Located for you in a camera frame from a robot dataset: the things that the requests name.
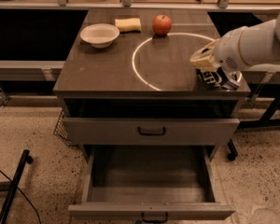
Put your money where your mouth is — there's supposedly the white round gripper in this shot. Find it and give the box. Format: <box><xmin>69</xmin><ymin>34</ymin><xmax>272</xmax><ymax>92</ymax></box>
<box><xmin>189</xmin><ymin>26</ymin><xmax>248</xmax><ymax>72</ymax></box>

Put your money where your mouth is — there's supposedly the blue chip bag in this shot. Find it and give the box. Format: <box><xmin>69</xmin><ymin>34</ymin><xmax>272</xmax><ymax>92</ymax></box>
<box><xmin>196</xmin><ymin>68</ymin><xmax>241</xmax><ymax>91</ymax></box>

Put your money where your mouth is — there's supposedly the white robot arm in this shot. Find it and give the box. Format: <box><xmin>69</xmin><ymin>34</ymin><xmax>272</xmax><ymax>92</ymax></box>
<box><xmin>189</xmin><ymin>13</ymin><xmax>280</xmax><ymax>72</ymax></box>

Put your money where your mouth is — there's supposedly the grey drawer cabinet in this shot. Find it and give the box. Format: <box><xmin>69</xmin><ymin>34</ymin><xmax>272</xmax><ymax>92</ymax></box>
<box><xmin>53</xmin><ymin>8</ymin><xmax>252</xmax><ymax>161</ymax></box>

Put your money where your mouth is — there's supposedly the open lower drawer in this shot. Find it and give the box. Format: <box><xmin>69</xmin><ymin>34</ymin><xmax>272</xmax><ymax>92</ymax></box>
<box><xmin>69</xmin><ymin>146</ymin><xmax>235</xmax><ymax>224</ymax></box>

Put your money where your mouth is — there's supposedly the closed upper drawer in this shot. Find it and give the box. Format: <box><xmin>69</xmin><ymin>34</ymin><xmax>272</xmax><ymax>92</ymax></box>
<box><xmin>63</xmin><ymin>118</ymin><xmax>239</xmax><ymax>146</ymax></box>

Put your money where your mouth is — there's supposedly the red apple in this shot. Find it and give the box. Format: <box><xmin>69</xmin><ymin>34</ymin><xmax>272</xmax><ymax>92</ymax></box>
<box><xmin>152</xmin><ymin>15</ymin><xmax>172</xmax><ymax>36</ymax></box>

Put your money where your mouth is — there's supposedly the yellow sponge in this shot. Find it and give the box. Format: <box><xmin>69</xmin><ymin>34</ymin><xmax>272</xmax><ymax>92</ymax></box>
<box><xmin>115</xmin><ymin>18</ymin><xmax>141</xmax><ymax>33</ymax></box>

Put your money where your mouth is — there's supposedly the white bowl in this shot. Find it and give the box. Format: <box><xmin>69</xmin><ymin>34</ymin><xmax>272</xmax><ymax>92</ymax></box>
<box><xmin>80</xmin><ymin>23</ymin><xmax>119</xmax><ymax>49</ymax></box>

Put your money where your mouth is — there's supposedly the black metal stand leg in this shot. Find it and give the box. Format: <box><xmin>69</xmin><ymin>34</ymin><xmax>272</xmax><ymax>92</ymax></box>
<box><xmin>0</xmin><ymin>149</ymin><xmax>33</xmax><ymax>224</ymax></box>

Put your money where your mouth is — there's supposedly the black table frame right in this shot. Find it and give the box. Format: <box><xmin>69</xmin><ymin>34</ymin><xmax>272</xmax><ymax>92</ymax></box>
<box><xmin>239</xmin><ymin>86</ymin><xmax>280</xmax><ymax>129</ymax></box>

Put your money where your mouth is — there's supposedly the wire mesh basket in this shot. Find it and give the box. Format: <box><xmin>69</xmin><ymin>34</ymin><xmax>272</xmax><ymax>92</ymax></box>
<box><xmin>53</xmin><ymin>111</ymin><xmax>77</xmax><ymax>147</ymax></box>

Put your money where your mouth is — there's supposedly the black floor cable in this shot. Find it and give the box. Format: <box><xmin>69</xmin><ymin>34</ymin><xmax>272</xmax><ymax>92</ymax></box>
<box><xmin>0</xmin><ymin>160</ymin><xmax>43</xmax><ymax>224</ymax></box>

